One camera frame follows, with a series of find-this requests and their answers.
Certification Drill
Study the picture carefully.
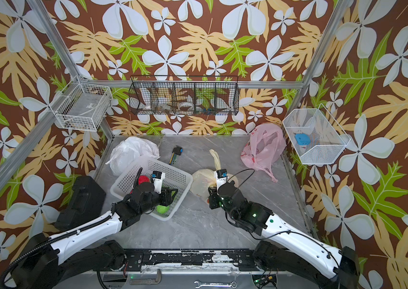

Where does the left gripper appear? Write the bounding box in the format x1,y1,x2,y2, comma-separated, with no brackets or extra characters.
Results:
140,185,179,216

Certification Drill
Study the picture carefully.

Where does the red apple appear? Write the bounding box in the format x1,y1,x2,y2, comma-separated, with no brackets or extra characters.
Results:
138,175,151,184

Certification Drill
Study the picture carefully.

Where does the green apple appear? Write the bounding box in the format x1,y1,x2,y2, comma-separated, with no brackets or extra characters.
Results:
156,205,170,214

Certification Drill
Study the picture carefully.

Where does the yellow orange-print plastic bag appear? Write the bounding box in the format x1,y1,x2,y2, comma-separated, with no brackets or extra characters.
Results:
190,149,239,205

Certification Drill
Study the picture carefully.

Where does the white perforated plastic basket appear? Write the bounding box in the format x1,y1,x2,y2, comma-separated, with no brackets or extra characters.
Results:
110,156,193,221

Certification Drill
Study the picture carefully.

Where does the pink apple-print plastic bag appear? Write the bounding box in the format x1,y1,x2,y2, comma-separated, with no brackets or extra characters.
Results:
241,123,287,183

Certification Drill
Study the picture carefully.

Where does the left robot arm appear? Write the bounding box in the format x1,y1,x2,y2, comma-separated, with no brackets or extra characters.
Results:
0,171,178,289

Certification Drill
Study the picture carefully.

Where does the white plastic bag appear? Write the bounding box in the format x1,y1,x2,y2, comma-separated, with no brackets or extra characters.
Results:
106,137,160,177

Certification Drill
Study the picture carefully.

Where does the black tool case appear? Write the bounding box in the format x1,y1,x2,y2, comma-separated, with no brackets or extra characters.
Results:
54,176,106,231

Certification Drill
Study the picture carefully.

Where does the silver wrench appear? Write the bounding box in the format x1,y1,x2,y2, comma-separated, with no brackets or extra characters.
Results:
194,280,237,289

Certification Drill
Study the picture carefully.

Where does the blue object in basket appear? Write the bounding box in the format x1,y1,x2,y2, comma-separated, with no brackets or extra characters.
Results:
294,133,311,146

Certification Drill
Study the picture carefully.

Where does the small black connector with wires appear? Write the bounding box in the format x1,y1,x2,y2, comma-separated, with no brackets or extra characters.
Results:
169,146,183,166

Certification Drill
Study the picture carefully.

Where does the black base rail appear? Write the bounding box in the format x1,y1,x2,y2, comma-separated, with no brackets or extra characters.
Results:
92,248,291,272

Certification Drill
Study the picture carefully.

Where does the black wire wall basket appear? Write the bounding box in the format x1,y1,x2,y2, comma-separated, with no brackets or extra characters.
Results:
127,75,240,116

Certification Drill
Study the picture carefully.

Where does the white wire basket left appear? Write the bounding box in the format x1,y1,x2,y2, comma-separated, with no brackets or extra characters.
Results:
50,77,113,132

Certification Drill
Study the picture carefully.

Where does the white wire basket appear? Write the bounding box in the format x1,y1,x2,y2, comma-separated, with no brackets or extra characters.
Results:
50,77,113,132
282,105,352,166

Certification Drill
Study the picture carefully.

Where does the white wire basket right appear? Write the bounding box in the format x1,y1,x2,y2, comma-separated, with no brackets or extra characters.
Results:
282,105,352,166

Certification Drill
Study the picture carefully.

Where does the aluminium frame post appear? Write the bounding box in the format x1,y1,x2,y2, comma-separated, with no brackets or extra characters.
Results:
273,1,358,114

